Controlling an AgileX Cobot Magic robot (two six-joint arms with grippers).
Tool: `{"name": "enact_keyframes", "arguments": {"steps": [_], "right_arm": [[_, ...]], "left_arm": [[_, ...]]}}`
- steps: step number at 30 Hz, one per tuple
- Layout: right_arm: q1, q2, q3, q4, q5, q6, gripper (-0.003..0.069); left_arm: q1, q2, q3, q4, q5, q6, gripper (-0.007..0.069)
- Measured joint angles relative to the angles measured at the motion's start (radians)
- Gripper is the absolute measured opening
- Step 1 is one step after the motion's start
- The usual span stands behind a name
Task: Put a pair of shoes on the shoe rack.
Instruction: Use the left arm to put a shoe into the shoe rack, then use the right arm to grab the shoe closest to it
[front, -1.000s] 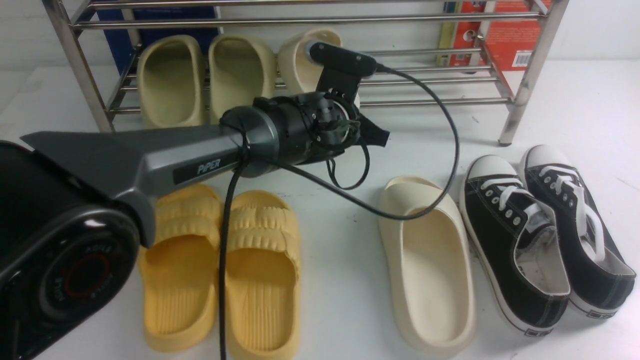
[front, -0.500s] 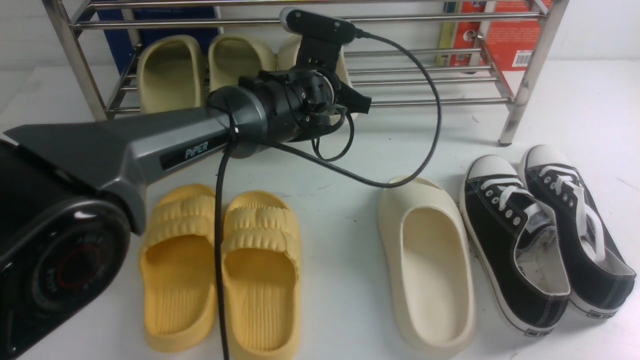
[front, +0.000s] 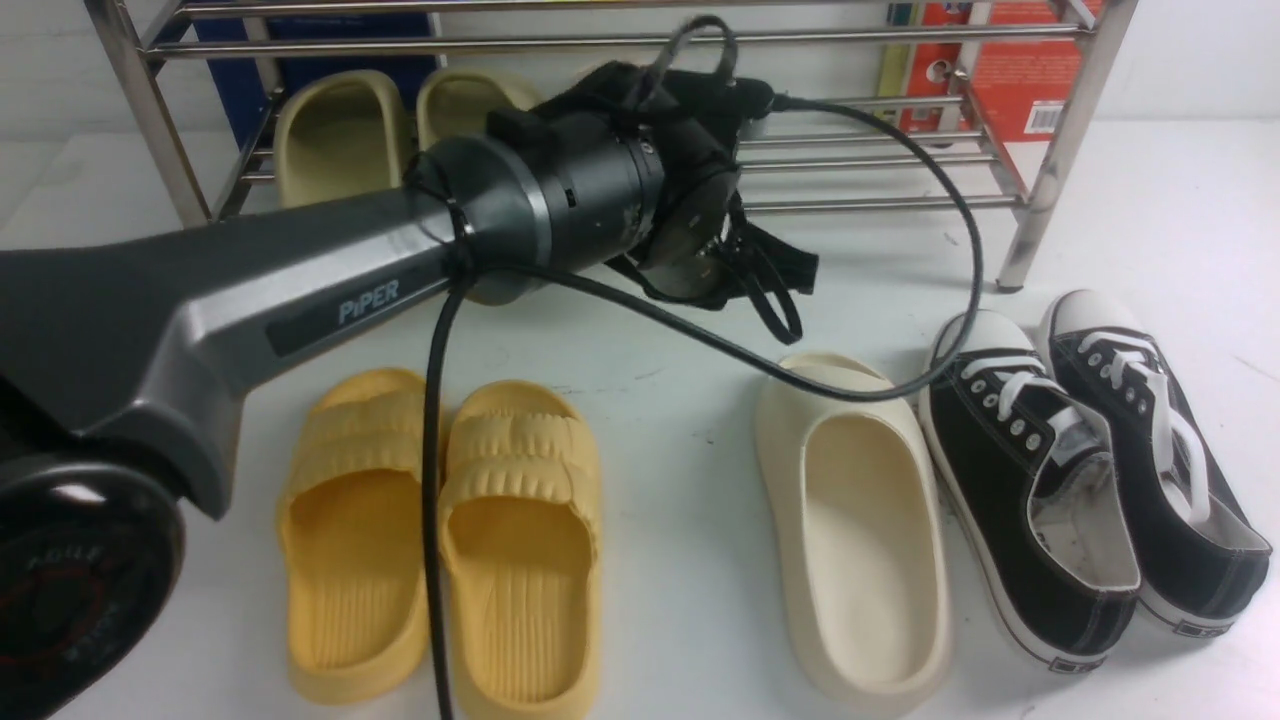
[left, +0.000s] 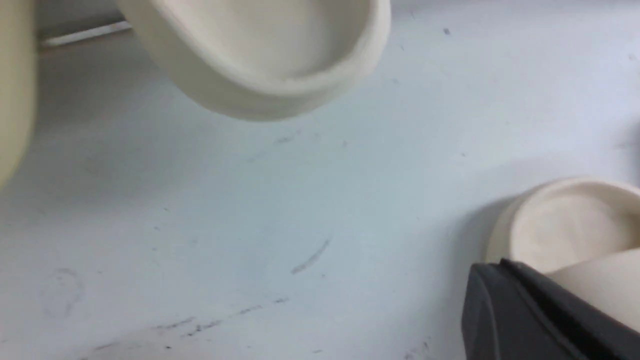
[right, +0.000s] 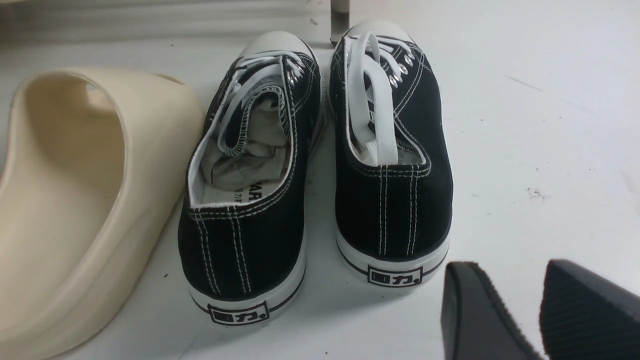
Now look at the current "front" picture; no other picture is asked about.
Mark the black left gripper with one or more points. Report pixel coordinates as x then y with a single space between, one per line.
691 243

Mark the cream foam slipper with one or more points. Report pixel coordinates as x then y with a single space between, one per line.
863 567

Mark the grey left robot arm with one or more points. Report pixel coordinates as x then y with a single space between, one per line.
126 365

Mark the blue box behind rack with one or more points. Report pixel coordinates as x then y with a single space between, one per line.
239 85

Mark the right olive green slipper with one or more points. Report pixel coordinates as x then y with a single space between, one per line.
470 100

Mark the olive green slipper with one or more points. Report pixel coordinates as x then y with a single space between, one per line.
470 100
339 137

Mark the left olive green slipper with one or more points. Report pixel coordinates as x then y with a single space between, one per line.
339 137

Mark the right yellow ridged slipper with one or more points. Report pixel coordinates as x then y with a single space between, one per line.
520 520

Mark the yellow ridged slipper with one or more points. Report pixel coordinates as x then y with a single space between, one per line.
349 526
520 520

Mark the red cardboard box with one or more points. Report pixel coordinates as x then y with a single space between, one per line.
1021 85

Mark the left yellow ridged slipper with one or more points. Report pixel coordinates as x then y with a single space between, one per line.
349 526

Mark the left black canvas sneaker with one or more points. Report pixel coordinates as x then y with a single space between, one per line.
1032 474

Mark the black canvas sneaker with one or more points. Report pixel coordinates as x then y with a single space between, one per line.
1032 474
1200 557

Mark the right black canvas sneaker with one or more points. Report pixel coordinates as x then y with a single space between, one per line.
1200 557

